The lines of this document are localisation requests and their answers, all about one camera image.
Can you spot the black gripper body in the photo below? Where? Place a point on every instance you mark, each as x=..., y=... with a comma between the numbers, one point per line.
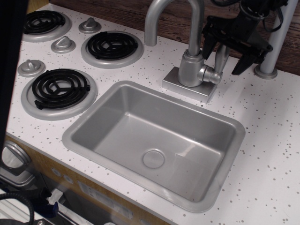
x=240, y=33

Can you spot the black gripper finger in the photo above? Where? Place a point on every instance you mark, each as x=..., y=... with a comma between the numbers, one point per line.
x=210, y=41
x=244, y=63

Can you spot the grey faucet lever handle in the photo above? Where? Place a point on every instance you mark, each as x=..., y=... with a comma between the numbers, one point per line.
x=214, y=75

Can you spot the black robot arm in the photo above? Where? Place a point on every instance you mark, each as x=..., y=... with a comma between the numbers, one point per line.
x=271, y=5

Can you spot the grey toy faucet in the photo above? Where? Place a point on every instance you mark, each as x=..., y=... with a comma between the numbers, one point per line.
x=188, y=79

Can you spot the middle black coil burner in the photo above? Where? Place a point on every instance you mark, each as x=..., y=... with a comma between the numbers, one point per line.
x=112, y=49

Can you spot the black coil burner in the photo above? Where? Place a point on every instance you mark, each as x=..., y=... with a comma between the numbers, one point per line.
x=112, y=49
x=45, y=25
x=59, y=94

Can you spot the grey toy kitchen sink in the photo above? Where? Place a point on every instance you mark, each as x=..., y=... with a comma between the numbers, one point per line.
x=179, y=151

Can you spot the rear grey stove knob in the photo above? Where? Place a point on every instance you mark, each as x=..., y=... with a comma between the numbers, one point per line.
x=89, y=26

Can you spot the grey stove knob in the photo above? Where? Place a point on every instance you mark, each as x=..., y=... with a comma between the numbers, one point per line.
x=89, y=26
x=63, y=45
x=31, y=68

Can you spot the middle grey stove knob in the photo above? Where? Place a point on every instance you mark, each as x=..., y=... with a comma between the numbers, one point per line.
x=63, y=45

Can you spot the front black coil burner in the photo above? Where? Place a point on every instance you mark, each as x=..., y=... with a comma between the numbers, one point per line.
x=59, y=94

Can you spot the rear black coil burner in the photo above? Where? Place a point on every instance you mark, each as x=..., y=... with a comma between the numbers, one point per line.
x=45, y=25

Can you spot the front grey stove knob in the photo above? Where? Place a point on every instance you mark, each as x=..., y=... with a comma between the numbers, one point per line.
x=31, y=68

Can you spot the dark foreground pole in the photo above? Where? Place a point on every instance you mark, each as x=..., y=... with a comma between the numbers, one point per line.
x=12, y=17

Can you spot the blue clamp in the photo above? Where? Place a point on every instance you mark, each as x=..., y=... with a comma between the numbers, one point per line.
x=51, y=211

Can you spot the grey vertical post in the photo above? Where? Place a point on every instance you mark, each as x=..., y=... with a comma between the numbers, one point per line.
x=267, y=69

